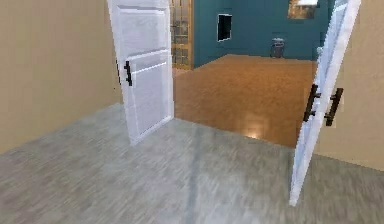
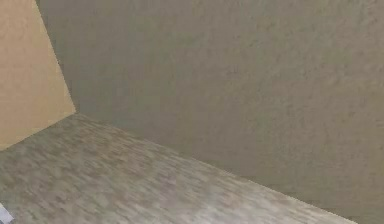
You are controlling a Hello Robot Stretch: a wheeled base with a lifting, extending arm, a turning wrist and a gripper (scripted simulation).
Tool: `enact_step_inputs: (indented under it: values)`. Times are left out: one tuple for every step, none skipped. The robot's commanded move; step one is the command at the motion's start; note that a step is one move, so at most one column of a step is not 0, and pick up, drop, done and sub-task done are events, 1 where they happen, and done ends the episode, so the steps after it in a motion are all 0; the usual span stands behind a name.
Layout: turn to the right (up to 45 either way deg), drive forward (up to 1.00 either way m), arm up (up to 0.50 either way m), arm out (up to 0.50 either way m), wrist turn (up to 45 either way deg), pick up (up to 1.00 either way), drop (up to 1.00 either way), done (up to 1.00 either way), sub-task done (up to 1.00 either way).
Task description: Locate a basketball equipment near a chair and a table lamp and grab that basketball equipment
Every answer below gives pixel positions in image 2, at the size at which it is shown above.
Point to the white box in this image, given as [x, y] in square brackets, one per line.
[4, 216]

